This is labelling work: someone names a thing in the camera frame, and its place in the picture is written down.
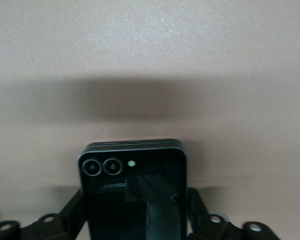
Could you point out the small black flip phone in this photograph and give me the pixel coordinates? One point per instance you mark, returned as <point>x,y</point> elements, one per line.
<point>110,200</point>

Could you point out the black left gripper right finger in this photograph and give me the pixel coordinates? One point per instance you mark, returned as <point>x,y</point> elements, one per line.
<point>215,227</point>

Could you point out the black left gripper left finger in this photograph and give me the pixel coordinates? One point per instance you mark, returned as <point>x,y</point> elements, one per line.
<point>52,225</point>

